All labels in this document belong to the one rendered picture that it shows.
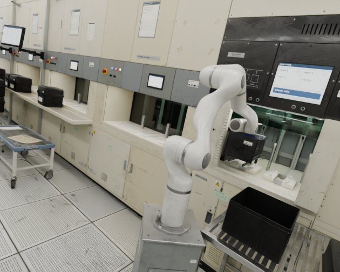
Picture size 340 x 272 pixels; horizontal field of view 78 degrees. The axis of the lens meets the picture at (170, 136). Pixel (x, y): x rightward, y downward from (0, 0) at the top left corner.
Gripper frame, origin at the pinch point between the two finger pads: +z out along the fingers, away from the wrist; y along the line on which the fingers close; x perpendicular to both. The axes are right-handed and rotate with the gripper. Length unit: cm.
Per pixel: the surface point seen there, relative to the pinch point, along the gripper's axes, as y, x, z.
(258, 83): 0.2, 28.3, -9.9
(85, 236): -91, -125, -64
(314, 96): 33.0, 26.0, -9.9
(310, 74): 27.3, 37.6, -9.9
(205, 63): -44, 38, -10
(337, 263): 63, -39, -56
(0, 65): -617, -16, 1
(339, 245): 64, -39, -39
